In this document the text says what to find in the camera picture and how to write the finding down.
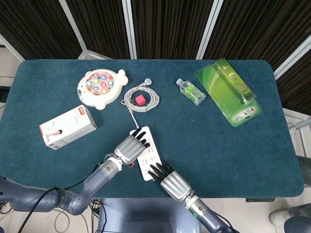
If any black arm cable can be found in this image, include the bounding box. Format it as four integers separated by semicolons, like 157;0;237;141
23;165;105;233

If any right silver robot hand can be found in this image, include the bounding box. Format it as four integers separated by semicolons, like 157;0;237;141
147;160;194;202

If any white cardboard product box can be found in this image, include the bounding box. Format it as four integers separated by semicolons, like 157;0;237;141
38;104;98;150

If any grey trouser leg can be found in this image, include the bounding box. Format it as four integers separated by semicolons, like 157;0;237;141
283;203;311;233
297;155;311;182

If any white shoe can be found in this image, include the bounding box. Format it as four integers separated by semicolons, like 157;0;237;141
269;210;292;227

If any black floor cable tangle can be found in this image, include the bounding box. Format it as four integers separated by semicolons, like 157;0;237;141
90;198;108;233

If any dark folding screen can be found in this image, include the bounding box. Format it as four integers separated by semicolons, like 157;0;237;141
0;0;311;110

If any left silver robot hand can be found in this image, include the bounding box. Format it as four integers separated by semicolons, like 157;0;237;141
113;128;151;168

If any black table bracket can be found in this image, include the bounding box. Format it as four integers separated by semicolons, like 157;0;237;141
245;198;276;203

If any black floor device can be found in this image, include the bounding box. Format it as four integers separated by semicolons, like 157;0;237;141
0;85;10;103

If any white metal rack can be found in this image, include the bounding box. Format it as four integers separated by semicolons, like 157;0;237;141
283;108;311;158

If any green blister package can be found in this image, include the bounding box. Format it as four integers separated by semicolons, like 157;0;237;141
194;57;263;128

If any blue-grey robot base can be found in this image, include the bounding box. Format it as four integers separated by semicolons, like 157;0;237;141
97;198;204;233

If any white fishing game toy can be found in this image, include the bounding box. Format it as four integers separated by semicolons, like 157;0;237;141
77;68;129;111

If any clear plastic water bottle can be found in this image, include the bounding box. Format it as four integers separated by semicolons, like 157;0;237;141
175;78;207;106

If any teal table cloth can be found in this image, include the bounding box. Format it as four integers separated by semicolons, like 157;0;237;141
0;59;306;199

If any white power strip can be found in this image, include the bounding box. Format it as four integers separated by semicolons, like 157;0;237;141
129;125;163;182

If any grey coiled power cable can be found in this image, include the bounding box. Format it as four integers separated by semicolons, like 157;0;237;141
121;78;161;129

